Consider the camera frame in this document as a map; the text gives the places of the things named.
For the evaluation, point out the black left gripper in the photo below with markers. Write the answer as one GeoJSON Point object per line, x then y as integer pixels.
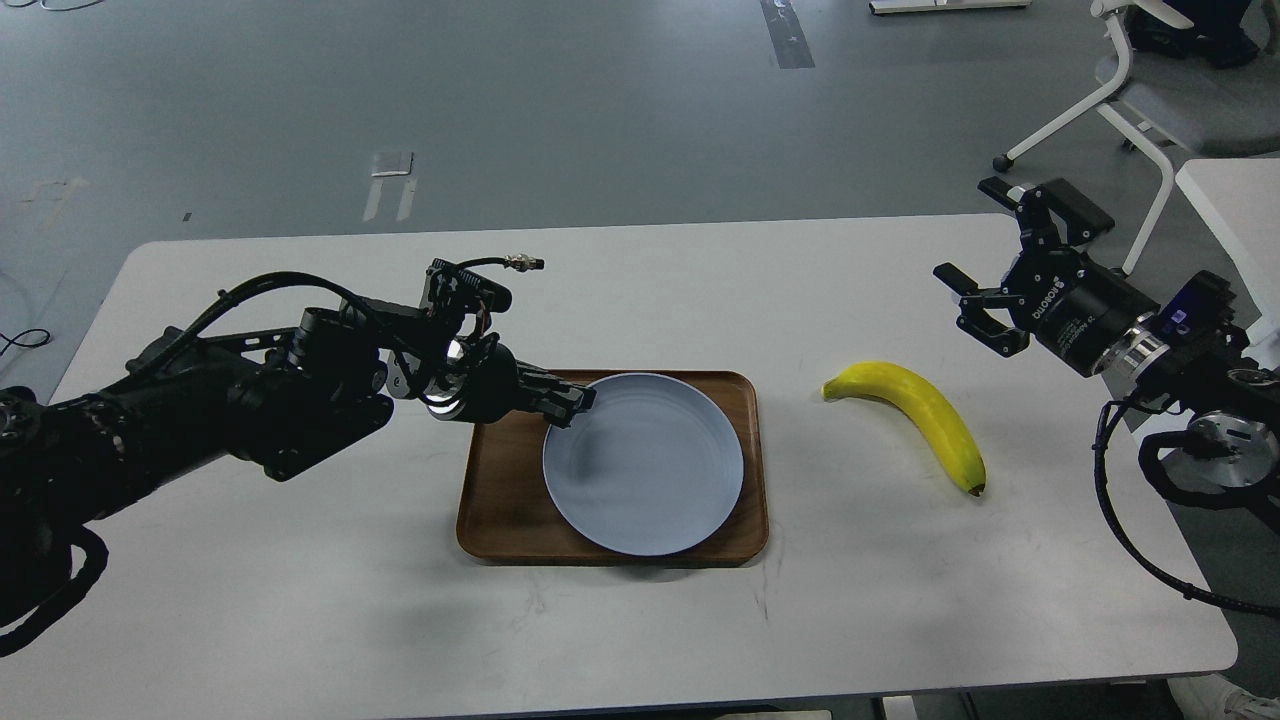
{"type": "Point", "coordinates": [481, 383]}

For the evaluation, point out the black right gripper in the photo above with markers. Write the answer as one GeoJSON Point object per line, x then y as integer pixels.
{"type": "Point", "coordinates": [1076, 308]}

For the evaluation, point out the light blue round plate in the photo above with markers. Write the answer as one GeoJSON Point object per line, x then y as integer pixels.
{"type": "Point", "coordinates": [653, 468]}

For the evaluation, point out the yellow banana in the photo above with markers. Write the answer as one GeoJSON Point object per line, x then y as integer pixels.
{"type": "Point", "coordinates": [928, 409]}

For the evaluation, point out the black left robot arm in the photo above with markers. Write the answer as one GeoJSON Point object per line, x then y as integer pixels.
{"type": "Point", "coordinates": [284, 370]}

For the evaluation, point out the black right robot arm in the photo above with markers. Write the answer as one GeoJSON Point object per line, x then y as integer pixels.
{"type": "Point", "coordinates": [1188, 351]}

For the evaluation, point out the brown wooden tray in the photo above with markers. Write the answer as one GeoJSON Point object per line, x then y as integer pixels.
{"type": "Point", "coordinates": [506, 515]}

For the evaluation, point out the white office chair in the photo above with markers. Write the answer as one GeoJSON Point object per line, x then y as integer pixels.
{"type": "Point", "coordinates": [1210, 113]}

